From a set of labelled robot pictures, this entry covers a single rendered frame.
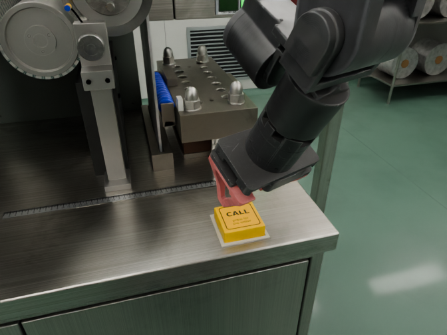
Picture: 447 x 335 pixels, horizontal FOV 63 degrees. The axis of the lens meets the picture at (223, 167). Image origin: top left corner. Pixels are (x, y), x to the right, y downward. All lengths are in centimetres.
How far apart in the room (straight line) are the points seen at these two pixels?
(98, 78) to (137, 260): 30
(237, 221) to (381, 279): 135
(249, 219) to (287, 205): 10
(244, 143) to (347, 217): 182
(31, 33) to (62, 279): 40
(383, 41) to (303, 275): 53
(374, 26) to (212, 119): 51
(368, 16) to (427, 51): 391
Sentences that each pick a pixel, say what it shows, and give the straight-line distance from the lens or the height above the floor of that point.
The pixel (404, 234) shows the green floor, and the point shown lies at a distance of 218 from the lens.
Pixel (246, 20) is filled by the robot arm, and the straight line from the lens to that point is 35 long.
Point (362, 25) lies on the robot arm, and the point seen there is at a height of 127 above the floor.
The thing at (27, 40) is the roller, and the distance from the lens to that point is 71.
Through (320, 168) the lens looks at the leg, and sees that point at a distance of 163.
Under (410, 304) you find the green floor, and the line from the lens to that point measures 184.
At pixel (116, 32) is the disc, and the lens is 69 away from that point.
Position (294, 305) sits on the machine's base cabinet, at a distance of 79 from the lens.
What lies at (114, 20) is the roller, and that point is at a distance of 68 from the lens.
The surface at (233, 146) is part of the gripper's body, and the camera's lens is 37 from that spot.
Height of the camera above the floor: 131
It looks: 32 degrees down
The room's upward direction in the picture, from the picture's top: straight up
